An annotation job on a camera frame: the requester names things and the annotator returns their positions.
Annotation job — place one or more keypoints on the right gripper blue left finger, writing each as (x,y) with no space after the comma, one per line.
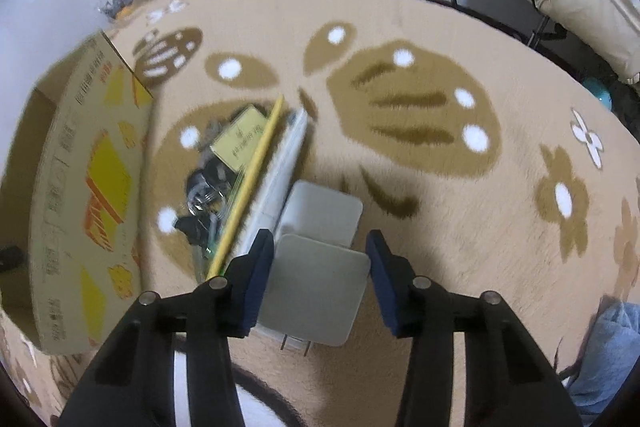
(130,381)

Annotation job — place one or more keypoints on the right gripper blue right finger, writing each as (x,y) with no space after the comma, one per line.
(509,381)

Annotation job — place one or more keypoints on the cardboard box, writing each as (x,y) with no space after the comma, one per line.
(70,200)

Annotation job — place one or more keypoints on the white square power adapter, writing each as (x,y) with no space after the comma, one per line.
(314,290)

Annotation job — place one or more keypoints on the black key bunch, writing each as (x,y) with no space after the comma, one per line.
(208,201)

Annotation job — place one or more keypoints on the white Audeo remote control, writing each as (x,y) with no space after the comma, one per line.
(274,181)

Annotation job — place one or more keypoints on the white power bank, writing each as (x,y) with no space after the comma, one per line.
(320,213)

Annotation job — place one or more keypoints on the blue jeans leg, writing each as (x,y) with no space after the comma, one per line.
(612,351)

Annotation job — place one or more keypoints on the yellow green card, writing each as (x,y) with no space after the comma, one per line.
(236,144)

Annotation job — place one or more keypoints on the colourful snack bag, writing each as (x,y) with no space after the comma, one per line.
(111,8)

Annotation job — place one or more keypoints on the teal round helmet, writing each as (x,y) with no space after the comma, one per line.
(598,89)

